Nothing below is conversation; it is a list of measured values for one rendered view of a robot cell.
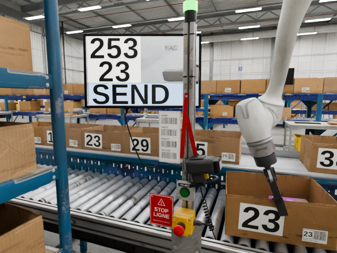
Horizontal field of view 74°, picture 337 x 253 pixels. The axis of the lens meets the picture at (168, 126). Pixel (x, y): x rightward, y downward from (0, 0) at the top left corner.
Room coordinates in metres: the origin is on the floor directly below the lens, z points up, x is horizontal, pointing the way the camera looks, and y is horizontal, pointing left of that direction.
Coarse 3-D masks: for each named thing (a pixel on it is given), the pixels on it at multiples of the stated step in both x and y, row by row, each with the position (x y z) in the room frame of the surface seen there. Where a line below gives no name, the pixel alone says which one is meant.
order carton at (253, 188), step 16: (240, 176) 1.09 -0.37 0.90; (256, 176) 1.07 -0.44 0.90; (288, 176) 1.04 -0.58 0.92; (240, 192) 1.09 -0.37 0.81; (256, 192) 1.07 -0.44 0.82; (288, 192) 1.04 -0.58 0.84; (304, 192) 1.02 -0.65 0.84; (320, 192) 0.90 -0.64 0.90; (288, 208) 0.77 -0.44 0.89; (304, 208) 0.76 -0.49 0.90; (320, 208) 0.75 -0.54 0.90; (336, 208) 0.74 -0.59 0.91; (288, 224) 0.77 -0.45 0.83; (304, 224) 0.76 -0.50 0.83; (320, 224) 0.75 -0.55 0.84; (336, 224) 0.74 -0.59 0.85; (272, 240) 0.79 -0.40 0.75; (288, 240) 0.77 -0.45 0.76; (336, 240) 0.74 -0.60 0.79
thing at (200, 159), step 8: (192, 160) 0.75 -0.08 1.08; (200, 160) 0.73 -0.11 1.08; (208, 160) 0.72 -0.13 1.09; (216, 160) 0.72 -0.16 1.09; (192, 168) 0.74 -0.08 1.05; (200, 168) 0.73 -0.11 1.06; (208, 168) 0.72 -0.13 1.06; (216, 168) 0.71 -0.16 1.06; (192, 176) 0.75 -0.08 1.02; (200, 176) 0.74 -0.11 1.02; (208, 176) 0.75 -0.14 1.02; (192, 184) 0.75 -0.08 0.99; (200, 184) 0.74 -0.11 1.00
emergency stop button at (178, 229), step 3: (177, 225) 0.72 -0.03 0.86; (180, 225) 0.72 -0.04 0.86; (174, 228) 0.72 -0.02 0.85; (177, 228) 0.71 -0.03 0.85; (180, 228) 0.71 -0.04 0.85; (183, 228) 0.71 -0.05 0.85; (174, 231) 0.71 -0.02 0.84; (177, 231) 0.71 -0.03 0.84; (180, 231) 0.70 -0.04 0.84; (183, 231) 0.71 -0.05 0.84; (177, 234) 0.71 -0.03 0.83; (180, 234) 0.70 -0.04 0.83; (183, 234) 0.71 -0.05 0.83
